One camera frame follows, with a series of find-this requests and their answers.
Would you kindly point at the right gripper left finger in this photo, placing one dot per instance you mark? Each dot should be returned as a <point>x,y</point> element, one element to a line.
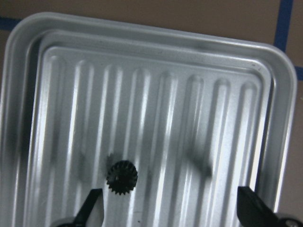
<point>91,213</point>

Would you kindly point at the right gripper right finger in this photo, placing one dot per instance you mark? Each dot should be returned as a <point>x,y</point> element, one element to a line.
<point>253,212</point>

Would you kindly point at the black bearing gear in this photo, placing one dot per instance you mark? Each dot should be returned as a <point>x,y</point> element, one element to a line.
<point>122,177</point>

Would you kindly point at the silver ribbed metal tray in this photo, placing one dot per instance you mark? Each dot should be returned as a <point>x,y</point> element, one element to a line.
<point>197,115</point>

